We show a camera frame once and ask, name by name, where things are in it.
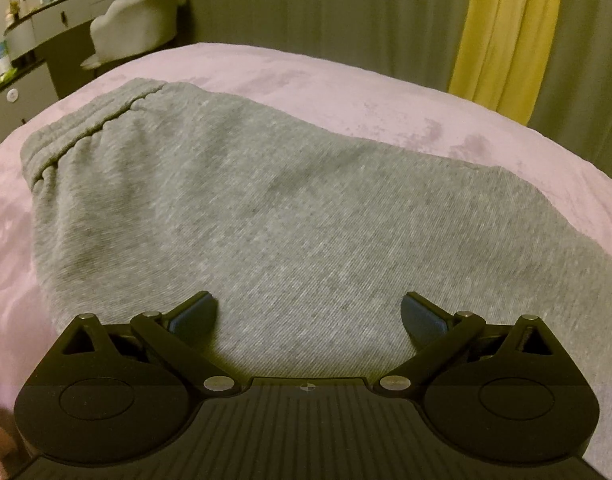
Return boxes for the grey sweat pants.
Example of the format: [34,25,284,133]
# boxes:
[18,77,612,461]

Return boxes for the blue and white box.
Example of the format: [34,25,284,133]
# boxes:
[0,40,12,78]

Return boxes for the dark dressing table with drawers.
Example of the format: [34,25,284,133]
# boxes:
[0,0,188,151]

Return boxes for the yellow curtain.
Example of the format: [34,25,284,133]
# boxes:
[449,0,560,125]

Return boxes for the pink plush bed blanket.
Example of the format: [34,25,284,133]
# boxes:
[0,44,612,419]

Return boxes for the grey-green curtain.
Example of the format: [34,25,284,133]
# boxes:
[187,0,612,177]

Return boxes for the grey shell-shaped chair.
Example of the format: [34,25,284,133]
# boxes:
[80,0,181,70]

